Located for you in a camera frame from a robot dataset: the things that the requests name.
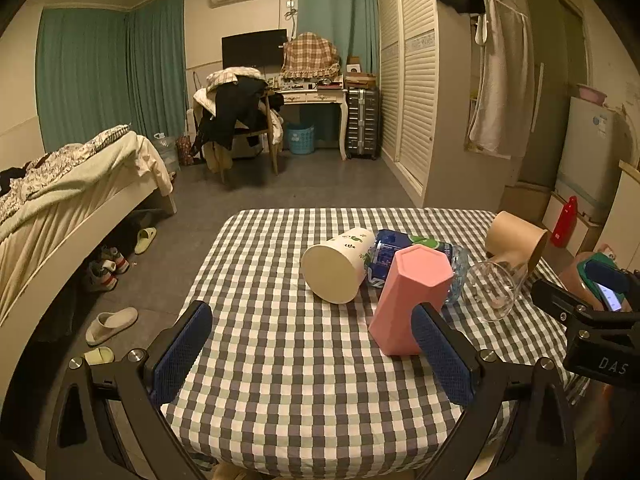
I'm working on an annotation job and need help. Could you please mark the white desk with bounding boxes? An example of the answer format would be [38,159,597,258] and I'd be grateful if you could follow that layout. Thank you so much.
[270,87,349,161]

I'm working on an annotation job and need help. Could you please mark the cardboard box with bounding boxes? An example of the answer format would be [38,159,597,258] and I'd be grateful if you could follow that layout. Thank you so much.
[344,56,377,90]

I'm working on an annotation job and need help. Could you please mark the clear water jug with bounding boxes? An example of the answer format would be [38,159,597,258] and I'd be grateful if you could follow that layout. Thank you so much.
[152,132,180,171]

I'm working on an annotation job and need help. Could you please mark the checkered tablecloth table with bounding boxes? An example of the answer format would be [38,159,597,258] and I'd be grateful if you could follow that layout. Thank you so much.
[160,207,591,471]

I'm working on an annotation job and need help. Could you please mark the blue label plastic bottle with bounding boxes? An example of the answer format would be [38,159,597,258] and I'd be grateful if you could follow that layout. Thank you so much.
[366,229,471,306]

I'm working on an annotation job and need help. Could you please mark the pink hexagonal cup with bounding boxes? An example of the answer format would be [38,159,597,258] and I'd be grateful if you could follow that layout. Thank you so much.
[368,244,455,357]

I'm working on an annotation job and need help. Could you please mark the green curtain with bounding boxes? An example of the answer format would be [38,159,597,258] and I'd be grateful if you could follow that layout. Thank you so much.
[297,0,381,73]
[125,0,187,138]
[36,7,133,153]

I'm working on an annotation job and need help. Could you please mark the wooden chair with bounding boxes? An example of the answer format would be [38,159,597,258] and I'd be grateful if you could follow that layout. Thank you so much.
[220,90,283,183]

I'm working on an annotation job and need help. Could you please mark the green slipper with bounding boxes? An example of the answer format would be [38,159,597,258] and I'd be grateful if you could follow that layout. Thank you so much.
[134,227,157,256]

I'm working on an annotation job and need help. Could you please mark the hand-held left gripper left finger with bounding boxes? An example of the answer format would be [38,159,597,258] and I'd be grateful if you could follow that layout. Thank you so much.
[46,300,216,480]

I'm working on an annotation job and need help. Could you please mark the grey door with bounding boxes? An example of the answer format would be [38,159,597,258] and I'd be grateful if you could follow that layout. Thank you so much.
[520,0,586,191]

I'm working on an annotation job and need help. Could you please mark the red patterned bag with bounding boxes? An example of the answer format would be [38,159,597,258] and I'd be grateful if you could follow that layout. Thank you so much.
[176,135,196,166]

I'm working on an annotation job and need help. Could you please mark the white fridge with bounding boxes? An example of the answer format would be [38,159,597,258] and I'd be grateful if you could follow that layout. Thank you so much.
[556,96,626,223]

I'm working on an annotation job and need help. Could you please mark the silver suitcase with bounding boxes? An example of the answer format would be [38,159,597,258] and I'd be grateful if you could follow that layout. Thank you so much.
[346,87,381,161]

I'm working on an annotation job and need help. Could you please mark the floral quilt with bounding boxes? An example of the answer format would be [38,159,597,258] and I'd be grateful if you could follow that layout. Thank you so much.
[0,125,133,211]

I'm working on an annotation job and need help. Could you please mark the white hanging towel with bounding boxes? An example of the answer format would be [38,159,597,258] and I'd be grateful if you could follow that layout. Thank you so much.
[468,0,528,158]

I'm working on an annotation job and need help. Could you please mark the person's right hand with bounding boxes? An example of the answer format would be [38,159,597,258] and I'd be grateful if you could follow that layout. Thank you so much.
[559,245,618,311]

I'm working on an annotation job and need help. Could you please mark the white louvered wardrobe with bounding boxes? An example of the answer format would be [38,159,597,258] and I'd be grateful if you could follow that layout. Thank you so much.
[375,0,526,206]

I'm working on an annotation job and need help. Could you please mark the chair piled with clothes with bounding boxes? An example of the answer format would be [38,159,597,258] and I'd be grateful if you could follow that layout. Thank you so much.
[192,66,273,171]

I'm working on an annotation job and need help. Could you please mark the grey sneaker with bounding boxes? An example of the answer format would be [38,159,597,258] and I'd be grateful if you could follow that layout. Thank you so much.
[97,246,130,274]
[82,262,118,293]

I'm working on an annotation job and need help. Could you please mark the clear glass cup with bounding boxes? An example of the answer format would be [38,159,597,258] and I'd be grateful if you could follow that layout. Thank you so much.
[459,255,533,323]

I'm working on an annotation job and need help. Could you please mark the plaid cloth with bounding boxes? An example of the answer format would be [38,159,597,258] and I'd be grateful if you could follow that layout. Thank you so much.
[281,32,342,81]

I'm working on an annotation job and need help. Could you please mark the white cup with green print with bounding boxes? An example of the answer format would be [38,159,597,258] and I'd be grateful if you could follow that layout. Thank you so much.
[301,226,377,305]

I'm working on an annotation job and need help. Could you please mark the pink basin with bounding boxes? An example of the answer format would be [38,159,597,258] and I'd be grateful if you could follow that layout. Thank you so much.
[576,84,608,106]

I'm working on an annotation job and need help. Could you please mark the red bottle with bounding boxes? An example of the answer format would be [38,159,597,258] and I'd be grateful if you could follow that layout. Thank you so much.
[551,196,578,248]

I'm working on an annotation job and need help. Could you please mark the black television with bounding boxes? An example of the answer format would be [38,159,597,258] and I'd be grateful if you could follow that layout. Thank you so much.
[221,29,289,69]

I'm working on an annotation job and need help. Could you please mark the white slipper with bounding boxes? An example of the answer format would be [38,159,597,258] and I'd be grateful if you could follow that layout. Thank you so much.
[85,307,139,347]
[82,346,115,366]

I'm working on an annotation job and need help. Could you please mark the white bed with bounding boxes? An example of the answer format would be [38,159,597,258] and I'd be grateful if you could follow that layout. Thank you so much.
[0,125,178,361]

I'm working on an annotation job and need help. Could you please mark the brown paper cup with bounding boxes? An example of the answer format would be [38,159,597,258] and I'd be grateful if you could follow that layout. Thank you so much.
[485,211,550,273]

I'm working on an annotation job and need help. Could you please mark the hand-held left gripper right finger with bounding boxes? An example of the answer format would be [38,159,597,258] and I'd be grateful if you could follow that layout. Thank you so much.
[410,302,608,480]

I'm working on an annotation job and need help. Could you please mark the white cabinet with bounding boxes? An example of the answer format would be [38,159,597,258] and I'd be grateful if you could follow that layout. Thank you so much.
[597,160,640,261]

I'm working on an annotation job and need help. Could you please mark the blue laundry basket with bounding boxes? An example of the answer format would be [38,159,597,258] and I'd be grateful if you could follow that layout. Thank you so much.
[285,122,316,155]

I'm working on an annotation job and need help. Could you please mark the cream blanket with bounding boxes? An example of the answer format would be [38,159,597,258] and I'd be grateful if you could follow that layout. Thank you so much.
[0,132,173,256]

